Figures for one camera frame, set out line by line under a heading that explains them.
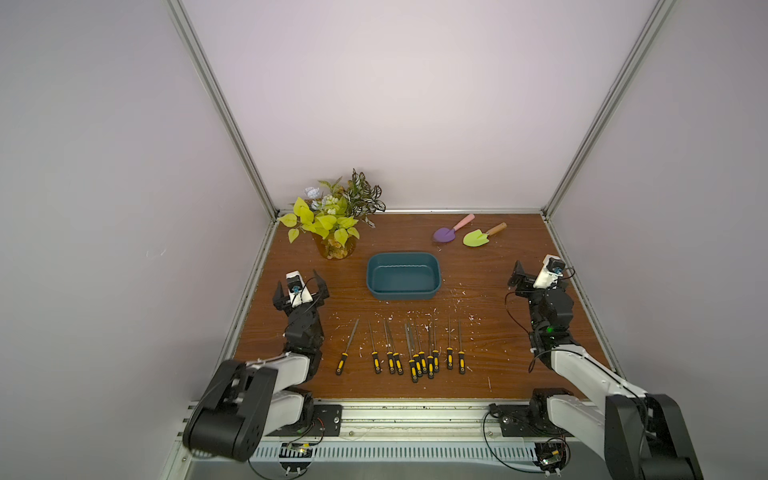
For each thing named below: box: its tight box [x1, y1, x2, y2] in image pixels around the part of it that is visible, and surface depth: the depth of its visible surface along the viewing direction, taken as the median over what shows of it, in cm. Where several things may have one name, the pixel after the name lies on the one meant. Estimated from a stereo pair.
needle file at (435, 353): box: [432, 321, 440, 373], surface depth 83 cm
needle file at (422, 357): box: [416, 327, 428, 375], surface depth 83 cm
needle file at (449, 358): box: [446, 319, 453, 370], surface depth 84 cm
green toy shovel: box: [463, 222, 507, 247], surface depth 116 cm
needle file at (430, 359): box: [427, 324, 435, 379], surface depth 82 cm
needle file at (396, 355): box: [387, 321, 404, 375], surface depth 83 cm
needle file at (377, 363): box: [368, 324, 382, 374], surface depth 83 cm
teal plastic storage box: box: [366, 252, 442, 301], surface depth 102 cm
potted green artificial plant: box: [279, 169, 387, 260], surface depth 92 cm
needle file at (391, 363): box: [383, 320, 396, 375], surface depth 83 cm
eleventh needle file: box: [458, 320, 466, 375], surface depth 83 cm
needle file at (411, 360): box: [404, 324, 419, 383], surface depth 82 cm
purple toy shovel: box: [433, 213, 475, 243], surface depth 116 cm
